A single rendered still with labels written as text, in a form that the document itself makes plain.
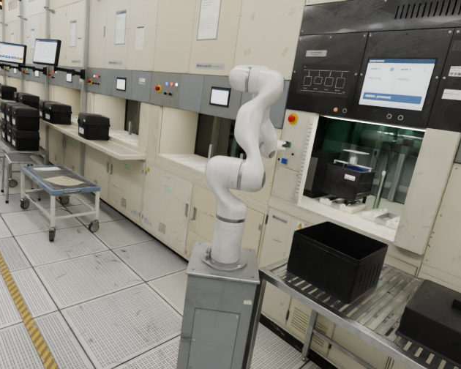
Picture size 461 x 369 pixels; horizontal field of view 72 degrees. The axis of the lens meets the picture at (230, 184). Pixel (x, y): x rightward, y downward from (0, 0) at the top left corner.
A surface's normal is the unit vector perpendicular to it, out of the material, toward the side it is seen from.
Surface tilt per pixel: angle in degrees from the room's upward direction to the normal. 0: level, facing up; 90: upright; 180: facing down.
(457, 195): 90
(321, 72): 90
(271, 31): 90
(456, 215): 90
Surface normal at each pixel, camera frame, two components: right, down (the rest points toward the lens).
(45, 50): -0.47, 0.01
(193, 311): -0.01, 0.24
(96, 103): 0.69, 0.27
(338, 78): -0.71, 0.07
